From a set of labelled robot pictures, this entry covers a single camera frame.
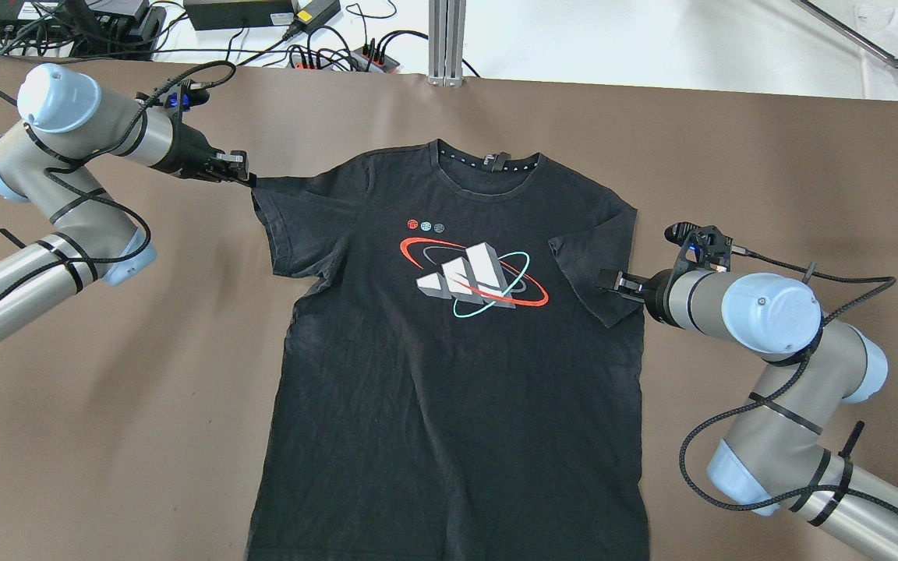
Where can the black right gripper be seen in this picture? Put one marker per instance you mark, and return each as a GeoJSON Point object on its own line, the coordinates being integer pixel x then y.
{"type": "Point", "coordinates": [654, 294]}

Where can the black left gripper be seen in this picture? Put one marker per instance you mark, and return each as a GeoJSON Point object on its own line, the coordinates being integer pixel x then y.
{"type": "Point", "coordinates": [191, 152]}

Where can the black printed t-shirt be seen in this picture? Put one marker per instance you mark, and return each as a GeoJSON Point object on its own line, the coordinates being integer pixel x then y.
{"type": "Point", "coordinates": [454, 386]}

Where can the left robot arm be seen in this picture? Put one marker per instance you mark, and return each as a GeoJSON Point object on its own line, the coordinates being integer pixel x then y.
{"type": "Point", "coordinates": [68, 119]}

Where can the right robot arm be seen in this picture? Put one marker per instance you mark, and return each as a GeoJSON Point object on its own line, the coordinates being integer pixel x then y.
{"type": "Point", "coordinates": [765, 456]}

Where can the black power adapter brick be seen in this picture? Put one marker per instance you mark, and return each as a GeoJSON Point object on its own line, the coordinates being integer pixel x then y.
{"type": "Point", "coordinates": [224, 15]}

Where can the black mini computer red logo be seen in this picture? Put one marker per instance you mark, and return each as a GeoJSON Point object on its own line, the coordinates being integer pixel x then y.
{"type": "Point", "coordinates": [83, 29]}

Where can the brown table mat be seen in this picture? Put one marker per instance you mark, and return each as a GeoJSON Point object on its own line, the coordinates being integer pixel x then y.
{"type": "Point", "coordinates": [133, 419]}

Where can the metal rod with hook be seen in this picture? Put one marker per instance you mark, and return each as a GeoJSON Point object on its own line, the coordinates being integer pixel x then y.
{"type": "Point", "coordinates": [847, 32]}

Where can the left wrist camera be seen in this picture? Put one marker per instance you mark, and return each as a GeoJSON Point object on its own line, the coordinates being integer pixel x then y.
{"type": "Point", "coordinates": [184, 99]}

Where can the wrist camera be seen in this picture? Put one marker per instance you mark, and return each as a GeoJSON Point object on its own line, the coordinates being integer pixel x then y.
{"type": "Point", "coordinates": [701, 248]}
{"type": "Point", "coordinates": [184, 99]}

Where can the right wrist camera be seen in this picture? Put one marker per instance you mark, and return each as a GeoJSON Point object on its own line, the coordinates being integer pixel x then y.
{"type": "Point", "coordinates": [701, 248]}

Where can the aluminium vertical post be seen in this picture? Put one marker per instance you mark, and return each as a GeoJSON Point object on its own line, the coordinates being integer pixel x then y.
{"type": "Point", "coordinates": [445, 42]}

